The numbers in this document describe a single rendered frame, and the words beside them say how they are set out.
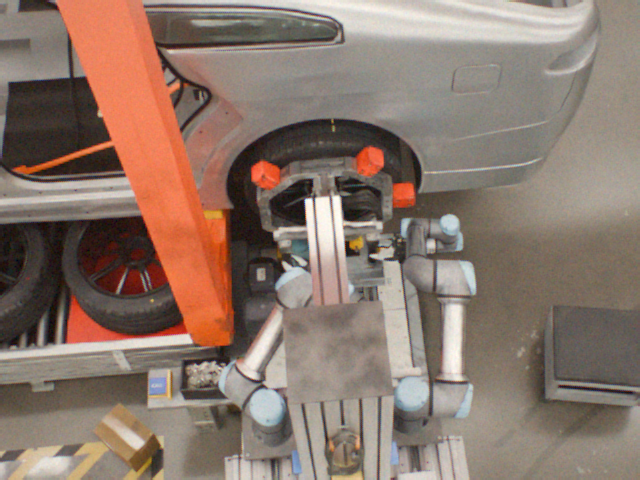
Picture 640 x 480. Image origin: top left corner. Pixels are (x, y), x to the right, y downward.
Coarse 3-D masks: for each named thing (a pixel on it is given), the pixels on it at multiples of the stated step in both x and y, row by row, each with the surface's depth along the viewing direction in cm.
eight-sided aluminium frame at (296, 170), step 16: (320, 160) 365; (336, 160) 365; (352, 160) 365; (288, 176) 365; (304, 176) 364; (320, 176) 365; (352, 176) 366; (368, 176) 368; (384, 176) 375; (272, 192) 372; (384, 192) 377; (384, 208) 388; (272, 224) 395; (288, 224) 402
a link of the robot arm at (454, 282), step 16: (448, 272) 326; (464, 272) 325; (448, 288) 326; (464, 288) 326; (448, 304) 327; (464, 304) 328; (448, 320) 327; (464, 320) 328; (448, 336) 326; (464, 336) 328; (448, 352) 326; (464, 352) 328; (448, 368) 325; (464, 368) 328; (448, 384) 323; (464, 384) 324; (448, 400) 323; (464, 400) 322; (448, 416) 326; (464, 416) 325
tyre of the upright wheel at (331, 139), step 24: (312, 120) 367; (336, 120) 367; (264, 144) 373; (288, 144) 365; (312, 144) 362; (336, 144) 363; (360, 144) 365; (384, 144) 374; (384, 168) 378; (360, 216) 408
